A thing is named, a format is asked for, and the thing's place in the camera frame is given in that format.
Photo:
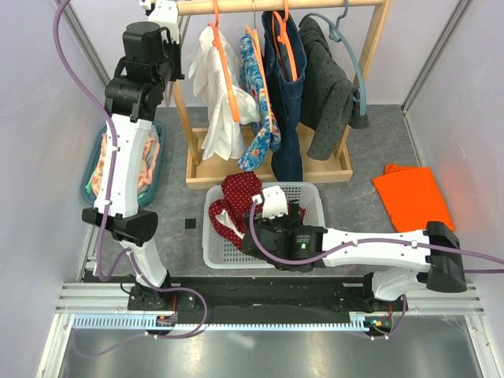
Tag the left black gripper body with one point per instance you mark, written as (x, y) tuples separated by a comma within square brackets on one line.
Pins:
[(173, 51)]

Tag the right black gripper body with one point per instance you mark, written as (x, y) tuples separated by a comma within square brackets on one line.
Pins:
[(283, 223)]

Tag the orange hanger of white skirt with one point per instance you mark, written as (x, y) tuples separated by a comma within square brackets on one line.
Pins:
[(223, 60)]

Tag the red polka dot skirt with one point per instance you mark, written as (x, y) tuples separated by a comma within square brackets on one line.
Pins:
[(230, 216)]

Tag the orange hanger of floral skirt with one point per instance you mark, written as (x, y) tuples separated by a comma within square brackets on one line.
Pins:
[(262, 92)]

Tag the blue floral skirt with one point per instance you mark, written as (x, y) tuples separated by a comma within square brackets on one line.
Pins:
[(263, 141)]

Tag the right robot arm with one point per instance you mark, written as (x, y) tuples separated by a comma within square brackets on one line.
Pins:
[(408, 261)]

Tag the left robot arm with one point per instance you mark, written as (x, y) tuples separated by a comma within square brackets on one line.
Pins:
[(132, 97)]

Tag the orange hanger of denim skirt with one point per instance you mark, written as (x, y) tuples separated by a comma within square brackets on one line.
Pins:
[(282, 43)]

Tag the dark denim skirt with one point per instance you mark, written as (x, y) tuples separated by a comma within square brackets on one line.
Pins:
[(286, 99)]

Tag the blue-grey hanger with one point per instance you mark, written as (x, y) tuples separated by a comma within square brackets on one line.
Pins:
[(359, 95)]

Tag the white plastic laundry basket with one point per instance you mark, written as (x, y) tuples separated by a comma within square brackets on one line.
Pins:
[(219, 253)]

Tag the wooden clothes rack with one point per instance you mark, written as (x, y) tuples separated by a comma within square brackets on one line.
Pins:
[(202, 174)]

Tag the peach floral garment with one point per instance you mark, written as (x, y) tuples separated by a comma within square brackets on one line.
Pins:
[(151, 151)]

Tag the orange folded cloth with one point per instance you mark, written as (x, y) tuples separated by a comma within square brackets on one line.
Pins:
[(411, 197)]

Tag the teal laundry basket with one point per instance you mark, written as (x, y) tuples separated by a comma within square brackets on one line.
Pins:
[(161, 130)]

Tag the dark grey dotted garment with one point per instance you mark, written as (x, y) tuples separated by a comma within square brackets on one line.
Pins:
[(328, 96)]

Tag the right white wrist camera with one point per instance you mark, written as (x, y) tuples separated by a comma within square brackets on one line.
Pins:
[(274, 202)]

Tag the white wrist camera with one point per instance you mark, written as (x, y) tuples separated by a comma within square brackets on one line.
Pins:
[(163, 12), (274, 202)]

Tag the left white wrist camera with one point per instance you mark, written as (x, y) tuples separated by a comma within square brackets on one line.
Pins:
[(163, 12)]

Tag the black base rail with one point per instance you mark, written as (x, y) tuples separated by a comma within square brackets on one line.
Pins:
[(245, 300)]

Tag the slotted grey cable duct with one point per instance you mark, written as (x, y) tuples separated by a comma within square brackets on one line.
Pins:
[(143, 322)]

